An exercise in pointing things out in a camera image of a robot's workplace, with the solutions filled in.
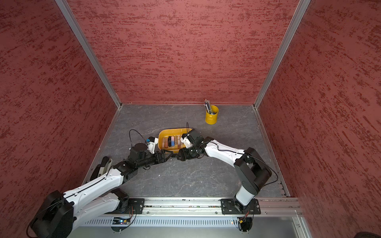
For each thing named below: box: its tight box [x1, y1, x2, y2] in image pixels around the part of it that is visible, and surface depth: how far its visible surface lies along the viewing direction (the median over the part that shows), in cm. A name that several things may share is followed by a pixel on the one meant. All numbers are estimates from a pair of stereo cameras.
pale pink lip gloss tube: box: [177, 135, 181, 149], surface depth 99 cm
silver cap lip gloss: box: [164, 135, 169, 149], surface depth 99 cm
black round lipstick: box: [167, 135, 172, 147], surface depth 99 cm
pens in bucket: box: [203, 99, 216, 115], surface depth 102 cm
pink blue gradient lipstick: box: [171, 136, 176, 147], surface depth 99 cm
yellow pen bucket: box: [205, 105, 219, 125], surface depth 106 cm
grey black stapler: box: [89, 156, 113, 181], surface depth 85 cm
